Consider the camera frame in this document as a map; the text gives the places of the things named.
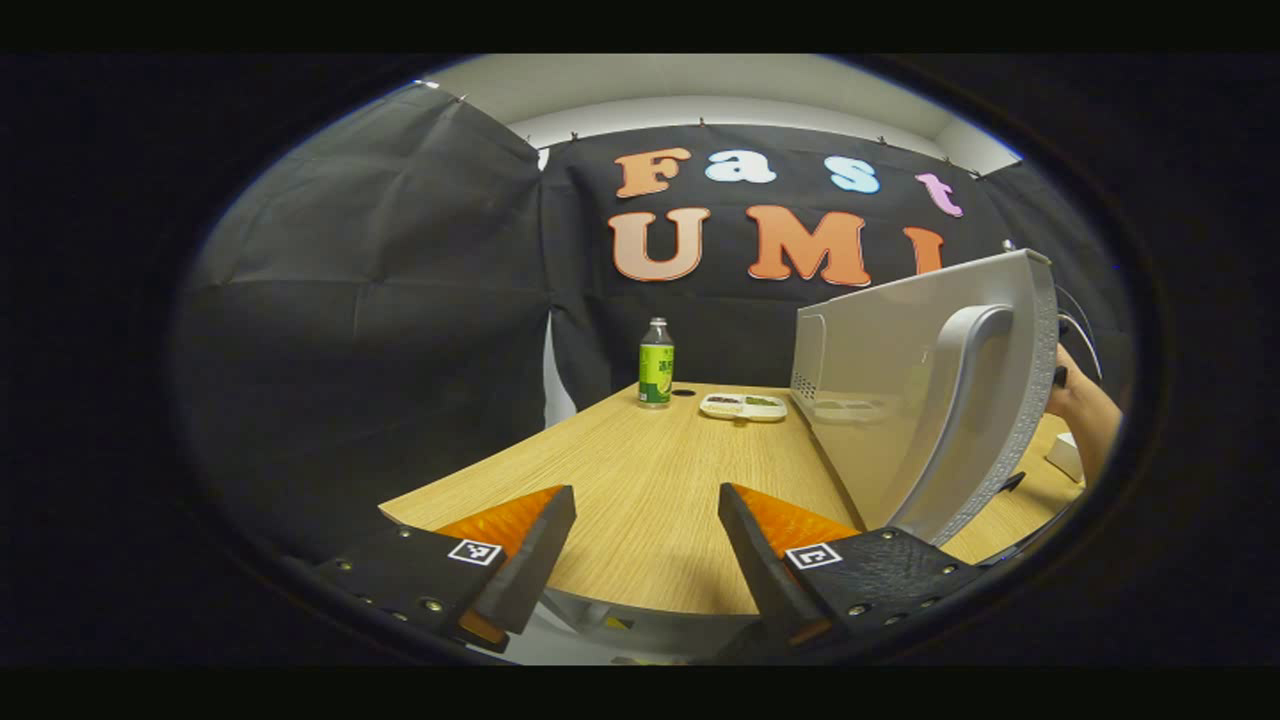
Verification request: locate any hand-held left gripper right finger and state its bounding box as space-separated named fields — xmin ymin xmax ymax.
xmin=718 ymin=483 xmax=986 ymax=651

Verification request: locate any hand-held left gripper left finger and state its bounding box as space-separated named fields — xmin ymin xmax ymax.
xmin=310 ymin=485 xmax=578 ymax=653

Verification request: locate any white microwave oven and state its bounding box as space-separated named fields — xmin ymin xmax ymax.
xmin=790 ymin=248 xmax=1061 ymax=549

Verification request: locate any white divided food plate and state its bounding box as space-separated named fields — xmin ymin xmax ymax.
xmin=698 ymin=392 xmax=789 ymax=424

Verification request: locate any white plastic tray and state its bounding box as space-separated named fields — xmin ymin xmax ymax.
xmin=1045 ymin=432 xmax=1086 ymax=484

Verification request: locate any green label drink bottle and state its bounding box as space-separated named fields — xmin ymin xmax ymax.
xmin=638 ymin=317 xmax=676 ymax=410

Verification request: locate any black backdrop cloth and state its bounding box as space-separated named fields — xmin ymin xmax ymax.
xmin=170 ymin=85 xmax=1136 ymax=561

